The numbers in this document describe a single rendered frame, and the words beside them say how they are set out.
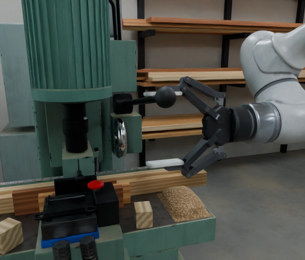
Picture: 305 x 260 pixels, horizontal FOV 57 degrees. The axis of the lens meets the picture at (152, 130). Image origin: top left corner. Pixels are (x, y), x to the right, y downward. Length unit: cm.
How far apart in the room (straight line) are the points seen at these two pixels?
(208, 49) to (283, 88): 271
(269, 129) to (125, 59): 46
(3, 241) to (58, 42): 38
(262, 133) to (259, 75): 16
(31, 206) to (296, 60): 68
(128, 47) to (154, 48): 226
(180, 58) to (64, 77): 268
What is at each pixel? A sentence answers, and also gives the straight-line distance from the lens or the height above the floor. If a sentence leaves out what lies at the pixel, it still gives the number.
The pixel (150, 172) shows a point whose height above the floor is 95.
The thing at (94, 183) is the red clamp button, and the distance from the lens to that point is 53.
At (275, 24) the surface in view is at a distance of 317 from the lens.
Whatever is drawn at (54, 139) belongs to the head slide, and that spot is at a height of 104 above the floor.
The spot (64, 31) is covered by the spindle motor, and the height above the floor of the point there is 130.
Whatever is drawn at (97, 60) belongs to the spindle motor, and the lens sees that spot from 59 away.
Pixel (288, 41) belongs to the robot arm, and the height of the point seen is 128.
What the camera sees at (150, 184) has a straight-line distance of 75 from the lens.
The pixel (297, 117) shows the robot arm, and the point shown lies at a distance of 65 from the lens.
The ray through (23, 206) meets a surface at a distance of 72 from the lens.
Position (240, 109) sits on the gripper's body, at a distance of 60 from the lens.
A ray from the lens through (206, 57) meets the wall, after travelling 334.
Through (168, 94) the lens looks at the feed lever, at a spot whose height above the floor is 119.
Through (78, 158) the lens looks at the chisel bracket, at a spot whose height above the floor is 103.
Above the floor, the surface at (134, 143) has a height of 99.
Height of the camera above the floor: 125
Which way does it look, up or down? 14 degrees down
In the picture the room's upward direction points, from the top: straight up
